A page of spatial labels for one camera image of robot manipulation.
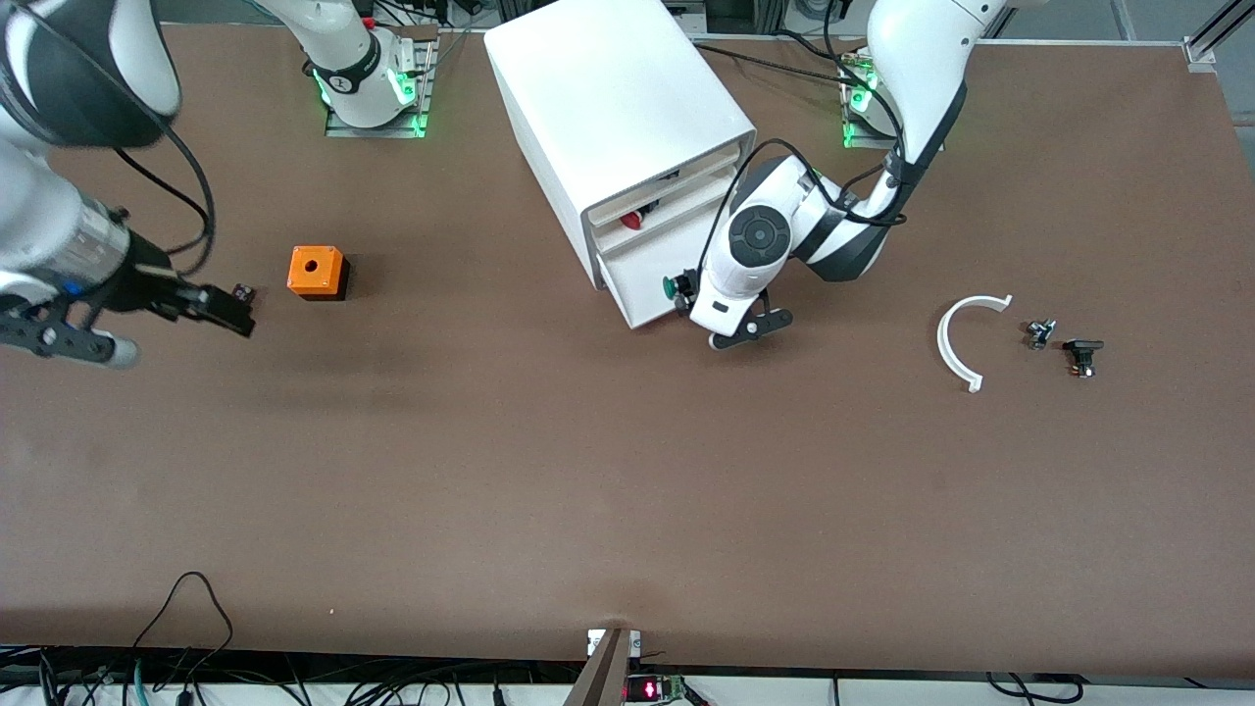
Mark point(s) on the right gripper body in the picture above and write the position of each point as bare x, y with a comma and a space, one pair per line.
147, 285

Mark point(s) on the green mushroom push button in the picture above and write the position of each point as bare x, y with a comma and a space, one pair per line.
674, 287

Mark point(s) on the lowest white drawer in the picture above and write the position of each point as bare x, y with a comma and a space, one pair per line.
647, 294

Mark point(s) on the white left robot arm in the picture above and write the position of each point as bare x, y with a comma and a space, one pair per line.
922, 59

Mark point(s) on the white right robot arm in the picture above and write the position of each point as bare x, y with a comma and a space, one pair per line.
343, 49

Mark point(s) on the red push button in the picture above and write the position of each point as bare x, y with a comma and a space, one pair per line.
632, 219

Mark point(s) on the middle white drawer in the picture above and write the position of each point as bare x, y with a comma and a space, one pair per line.
608, 236

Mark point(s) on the highest white drawer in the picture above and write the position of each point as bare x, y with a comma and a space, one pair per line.
608, 210

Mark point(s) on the white drawer cabinet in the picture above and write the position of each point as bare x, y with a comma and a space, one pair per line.
608, 88

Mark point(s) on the dark cylindrical capacitor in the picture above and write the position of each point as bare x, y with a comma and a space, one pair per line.
245, 292

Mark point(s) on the small grey metal connector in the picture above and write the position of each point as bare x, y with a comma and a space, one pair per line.
1039, 333

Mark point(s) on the red LED circuit board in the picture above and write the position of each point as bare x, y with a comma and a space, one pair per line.
652, 689

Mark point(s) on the orange button enclosure box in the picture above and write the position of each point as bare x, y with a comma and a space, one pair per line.
314, 270

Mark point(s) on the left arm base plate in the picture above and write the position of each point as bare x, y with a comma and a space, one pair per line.
858, 132

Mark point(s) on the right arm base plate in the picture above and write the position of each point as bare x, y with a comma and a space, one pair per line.
417, 98

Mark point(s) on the black T-shaped switch part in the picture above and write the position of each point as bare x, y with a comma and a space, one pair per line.
1082, 346

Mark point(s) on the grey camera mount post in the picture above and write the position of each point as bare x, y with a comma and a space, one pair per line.
603, 677

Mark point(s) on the aluminium frame profile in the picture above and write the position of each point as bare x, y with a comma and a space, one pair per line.
1211, 34

